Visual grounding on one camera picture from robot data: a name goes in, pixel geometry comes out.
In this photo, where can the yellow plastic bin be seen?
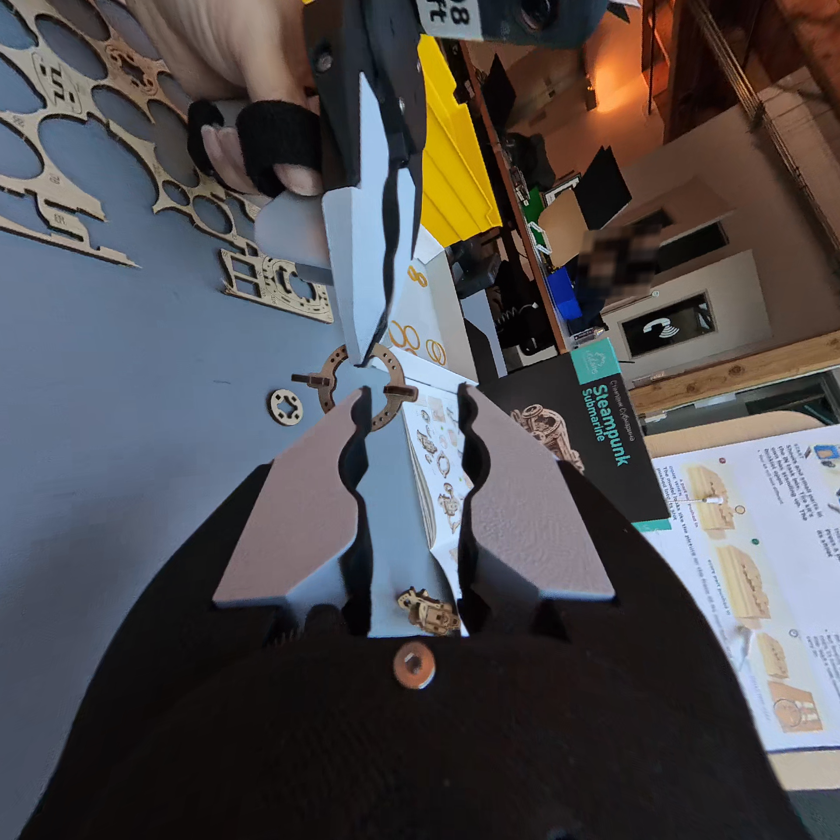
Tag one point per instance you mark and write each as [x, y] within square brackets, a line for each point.
[453, 164]

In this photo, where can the printed instruction sheet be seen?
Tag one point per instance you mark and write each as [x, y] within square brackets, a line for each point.
[754, 525]

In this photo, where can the small wooden gear disc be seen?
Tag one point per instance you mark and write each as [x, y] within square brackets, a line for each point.
[274, 407]

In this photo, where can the black product box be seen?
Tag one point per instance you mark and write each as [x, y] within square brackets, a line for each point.
[544, 400]

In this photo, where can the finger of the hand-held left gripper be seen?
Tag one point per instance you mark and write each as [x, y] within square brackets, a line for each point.
[358, 262]
[413, 197]

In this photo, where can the white cardboard box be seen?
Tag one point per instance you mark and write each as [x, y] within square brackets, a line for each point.
[433, 308]

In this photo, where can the person's left hand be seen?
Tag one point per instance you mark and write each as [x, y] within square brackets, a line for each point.
[223, 46]

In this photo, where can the laser-cut wooden sheet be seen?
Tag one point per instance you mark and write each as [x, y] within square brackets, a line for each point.
[79, 213]

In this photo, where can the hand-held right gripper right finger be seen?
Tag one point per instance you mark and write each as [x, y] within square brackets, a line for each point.
[531, 525]

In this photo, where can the instruction booklet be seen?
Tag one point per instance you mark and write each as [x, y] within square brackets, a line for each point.
[436, 472]

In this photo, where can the blue plastic bin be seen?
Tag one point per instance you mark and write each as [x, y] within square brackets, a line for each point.
[564, 295]

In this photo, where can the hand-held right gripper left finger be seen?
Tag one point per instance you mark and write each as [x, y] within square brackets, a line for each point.
[289, 512]

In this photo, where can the black telephone sign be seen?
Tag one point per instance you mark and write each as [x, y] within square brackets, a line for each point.
[689, 341]

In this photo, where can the assembled wooden model piece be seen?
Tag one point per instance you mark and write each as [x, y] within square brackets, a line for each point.
[426, 613]

